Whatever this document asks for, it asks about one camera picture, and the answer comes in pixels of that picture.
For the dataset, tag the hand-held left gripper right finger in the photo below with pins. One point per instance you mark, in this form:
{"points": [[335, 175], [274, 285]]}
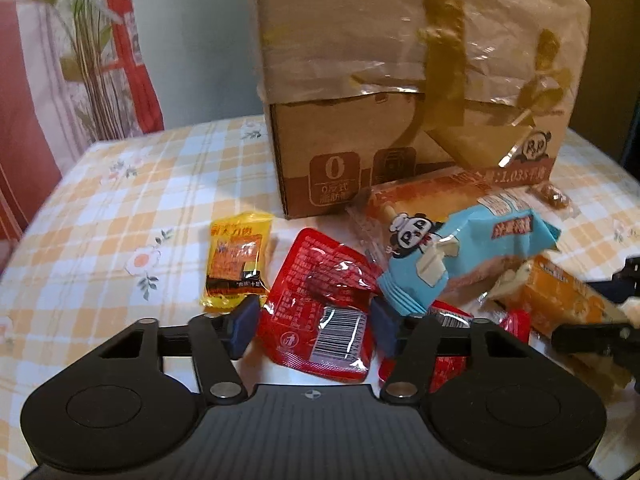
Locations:
{"points": [[385, 327]]}

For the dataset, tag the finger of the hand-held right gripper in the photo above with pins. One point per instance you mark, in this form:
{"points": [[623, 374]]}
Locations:
{"points": [[617, 280], [590, 340]]}

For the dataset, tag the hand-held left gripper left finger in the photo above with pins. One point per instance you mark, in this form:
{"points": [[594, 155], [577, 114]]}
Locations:
{"points": [[243, 327]]}

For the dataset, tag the orange cake packet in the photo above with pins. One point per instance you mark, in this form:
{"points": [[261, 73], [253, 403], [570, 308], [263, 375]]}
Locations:
{"points": [[555, 295]]}

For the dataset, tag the red snack packet clear window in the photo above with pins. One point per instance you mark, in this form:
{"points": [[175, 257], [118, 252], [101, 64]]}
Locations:
{"points": [[310, 310]]}

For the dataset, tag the small red snack packet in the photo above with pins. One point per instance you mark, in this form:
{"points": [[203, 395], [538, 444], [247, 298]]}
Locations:
{"points": [[445, 372]]}

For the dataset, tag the yellow snack packet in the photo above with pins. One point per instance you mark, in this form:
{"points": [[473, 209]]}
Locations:
{"points": [[235, 255]]}

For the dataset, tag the small brown candy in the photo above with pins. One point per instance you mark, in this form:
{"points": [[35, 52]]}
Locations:
{"points": [[550, 195]]}

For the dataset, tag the long orange bread packet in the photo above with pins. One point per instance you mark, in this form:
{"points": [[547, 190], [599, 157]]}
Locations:
{"points": [[395, 200]]}

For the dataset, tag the blue panda bread packet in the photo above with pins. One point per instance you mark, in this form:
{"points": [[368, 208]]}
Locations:
{"points": [[480, 240]]}

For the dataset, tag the checked floral tablecloth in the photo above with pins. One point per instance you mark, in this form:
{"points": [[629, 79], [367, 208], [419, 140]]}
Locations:
{"points": [[125, 210]]}

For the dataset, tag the taped cardboard box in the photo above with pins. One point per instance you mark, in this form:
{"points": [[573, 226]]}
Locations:
{"points": [[350, 60]]}

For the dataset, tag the printed plant curtain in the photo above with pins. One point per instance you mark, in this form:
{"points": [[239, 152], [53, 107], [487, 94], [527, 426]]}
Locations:
{"points": [[100, 60]]}

